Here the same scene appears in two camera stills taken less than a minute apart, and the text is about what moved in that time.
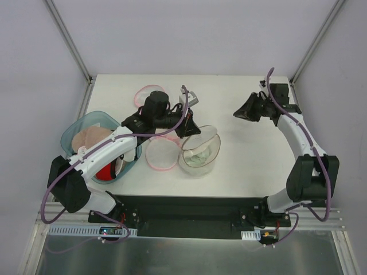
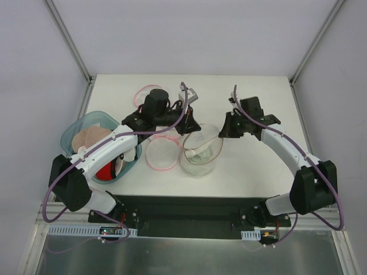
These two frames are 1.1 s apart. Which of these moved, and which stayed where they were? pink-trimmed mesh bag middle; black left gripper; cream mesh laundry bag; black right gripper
Moved: black right gripper
Stayed: black left gripper; cream mesh laundry bag; pink-trimmed mesh bag middle
